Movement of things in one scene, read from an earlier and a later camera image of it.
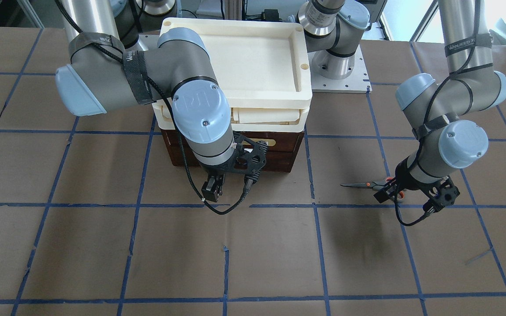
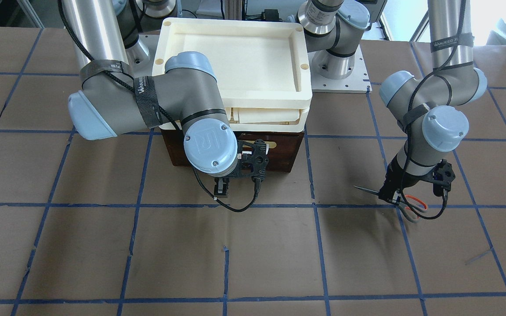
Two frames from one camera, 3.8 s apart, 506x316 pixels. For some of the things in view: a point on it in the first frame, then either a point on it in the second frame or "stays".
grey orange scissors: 376,184 → 410,206
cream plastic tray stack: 263,68 stays
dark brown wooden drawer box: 283,148 stays
